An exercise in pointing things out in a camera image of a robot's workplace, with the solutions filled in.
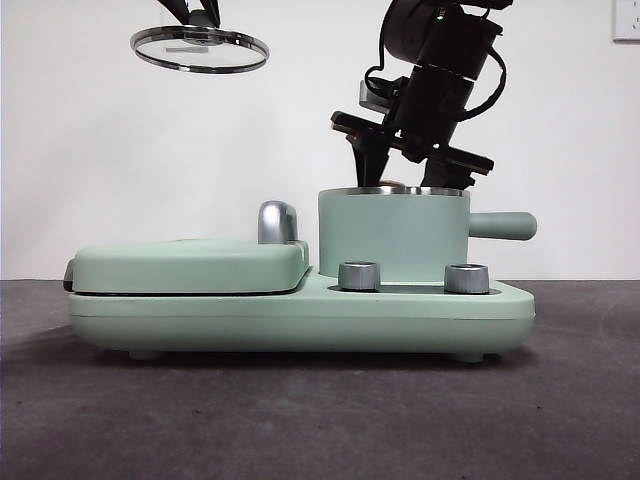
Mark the glass pot lid green knob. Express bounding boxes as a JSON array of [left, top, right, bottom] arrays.
[[130, 9, 271, 75]]

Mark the mint green grill lid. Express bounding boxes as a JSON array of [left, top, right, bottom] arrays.
[[61, 238, 312, 297]]

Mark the silver control knob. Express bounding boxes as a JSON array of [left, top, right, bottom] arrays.
[[337, 260, 382, 292], [443, 262, 490, 295]]

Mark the mint green breakfast machine base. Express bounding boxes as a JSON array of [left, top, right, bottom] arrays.
[[66, 266, 537, 363]]

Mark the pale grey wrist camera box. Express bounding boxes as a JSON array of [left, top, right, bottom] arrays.
[[357, 79, 402, 113]]

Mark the mint green pot with handle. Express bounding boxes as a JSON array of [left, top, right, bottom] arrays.
[[316, 184, 539, 282]]

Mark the black cable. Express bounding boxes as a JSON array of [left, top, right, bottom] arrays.
[[361, 34, 417, 104], [462, 47, 508, 123]]

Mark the chrome grill lid handle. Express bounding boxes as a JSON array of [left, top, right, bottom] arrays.
[[256, 200, 302, 247]]

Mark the white wall socket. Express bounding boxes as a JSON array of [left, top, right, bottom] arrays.
[[611, 0, 640, 43]]

